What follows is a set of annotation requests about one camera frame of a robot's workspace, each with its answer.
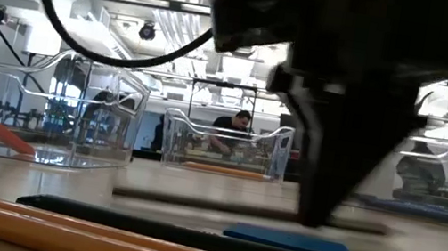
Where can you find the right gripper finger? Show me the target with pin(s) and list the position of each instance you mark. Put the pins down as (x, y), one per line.
(348, 163)
(313, 158)

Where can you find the blue crayon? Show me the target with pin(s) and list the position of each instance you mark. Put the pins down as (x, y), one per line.
(418, 211)

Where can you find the pink eraser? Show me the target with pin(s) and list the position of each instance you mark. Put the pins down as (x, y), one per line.
(8, 137)

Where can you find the person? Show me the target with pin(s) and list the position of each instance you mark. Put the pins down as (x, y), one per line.
(228, 126)
(419, 174)

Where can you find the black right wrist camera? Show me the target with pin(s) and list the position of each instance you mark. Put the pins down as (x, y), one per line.
(247, 7)

